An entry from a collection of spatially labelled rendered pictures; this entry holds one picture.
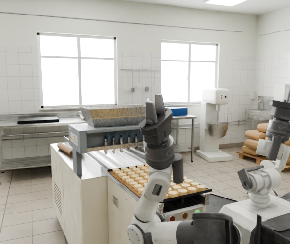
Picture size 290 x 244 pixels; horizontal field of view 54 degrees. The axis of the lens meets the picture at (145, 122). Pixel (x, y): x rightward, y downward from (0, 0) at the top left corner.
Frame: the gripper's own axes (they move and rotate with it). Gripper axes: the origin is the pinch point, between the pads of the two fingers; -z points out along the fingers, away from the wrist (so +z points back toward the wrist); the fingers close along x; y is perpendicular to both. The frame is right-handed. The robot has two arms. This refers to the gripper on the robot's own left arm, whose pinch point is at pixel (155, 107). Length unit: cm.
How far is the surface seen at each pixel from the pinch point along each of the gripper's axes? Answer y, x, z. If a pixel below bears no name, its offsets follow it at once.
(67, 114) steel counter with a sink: -335, 228, 198
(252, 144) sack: -50, 398, 289
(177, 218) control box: -12, 29, 82
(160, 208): -18, 24, 73
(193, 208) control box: -7, 39, 82
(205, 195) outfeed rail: -3, 47, 78
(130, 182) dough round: -45, 37, 78
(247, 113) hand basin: -90, 515, 294
